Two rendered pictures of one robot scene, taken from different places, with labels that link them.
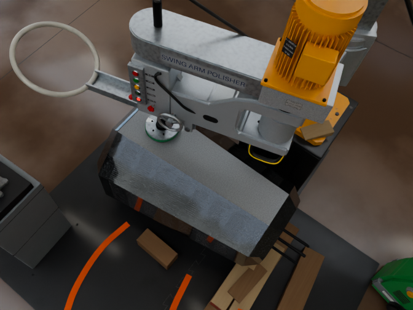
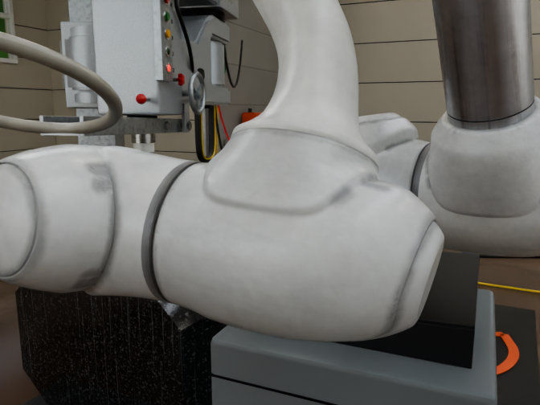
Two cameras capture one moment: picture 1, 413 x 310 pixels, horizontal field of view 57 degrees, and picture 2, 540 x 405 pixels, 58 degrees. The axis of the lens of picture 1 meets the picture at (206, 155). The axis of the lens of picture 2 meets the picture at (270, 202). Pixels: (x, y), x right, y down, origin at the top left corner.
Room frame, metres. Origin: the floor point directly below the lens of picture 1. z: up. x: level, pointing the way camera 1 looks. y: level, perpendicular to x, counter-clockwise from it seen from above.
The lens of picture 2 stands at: (0.92, 1.99, 1.14)
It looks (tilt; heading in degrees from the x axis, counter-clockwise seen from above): 11 degrees down; 268
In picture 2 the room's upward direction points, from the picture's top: straight up
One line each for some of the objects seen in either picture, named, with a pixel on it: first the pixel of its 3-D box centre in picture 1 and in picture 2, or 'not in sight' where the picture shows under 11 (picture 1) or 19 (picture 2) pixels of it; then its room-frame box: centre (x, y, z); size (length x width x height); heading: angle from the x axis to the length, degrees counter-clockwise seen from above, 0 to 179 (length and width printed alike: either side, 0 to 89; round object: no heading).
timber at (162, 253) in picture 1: (157, 248); not in sight; (0.73, 0.25, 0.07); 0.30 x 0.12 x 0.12; 59
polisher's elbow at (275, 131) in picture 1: (279, 118); (203, 65); (1.15, -0.34, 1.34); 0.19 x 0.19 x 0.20
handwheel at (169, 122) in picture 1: (172, 117); (188, 93); (1.15, 0.21, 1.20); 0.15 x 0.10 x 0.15; 77
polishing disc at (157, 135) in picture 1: (162, 125); not in sight; (1.30, 0.30, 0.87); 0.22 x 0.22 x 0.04
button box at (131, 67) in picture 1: (138, 84); (162, 34); (1.20, 0.40, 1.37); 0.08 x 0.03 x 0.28; 77
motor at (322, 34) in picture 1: (314, 39); not in sight; (1.14, -0.34, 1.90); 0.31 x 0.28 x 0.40; 167
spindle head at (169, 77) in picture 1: (174, 84); (149, 57); (1.28, 0.23, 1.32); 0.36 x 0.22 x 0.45; 77
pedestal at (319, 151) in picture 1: (291, 133); not in sight; (1.73, -0.64, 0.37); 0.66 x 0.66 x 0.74; 61
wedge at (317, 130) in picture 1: (316, 130); not in sight; (1.50, -0.71, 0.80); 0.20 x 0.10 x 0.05; 113
